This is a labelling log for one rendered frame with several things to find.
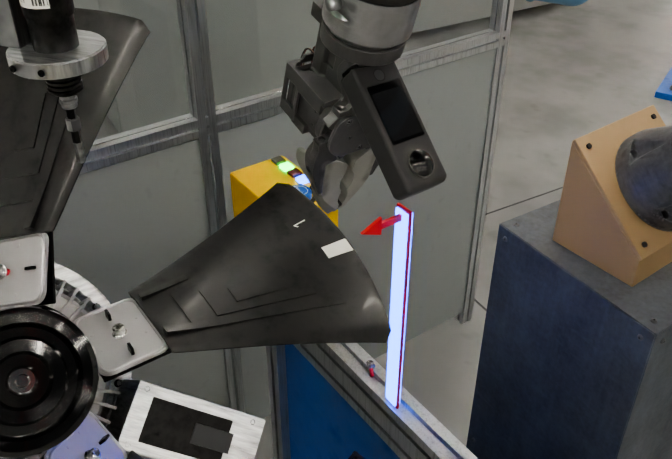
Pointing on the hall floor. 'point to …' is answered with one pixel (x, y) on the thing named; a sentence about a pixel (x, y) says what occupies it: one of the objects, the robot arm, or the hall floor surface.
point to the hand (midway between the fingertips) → (336, 206)
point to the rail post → (276, 364)
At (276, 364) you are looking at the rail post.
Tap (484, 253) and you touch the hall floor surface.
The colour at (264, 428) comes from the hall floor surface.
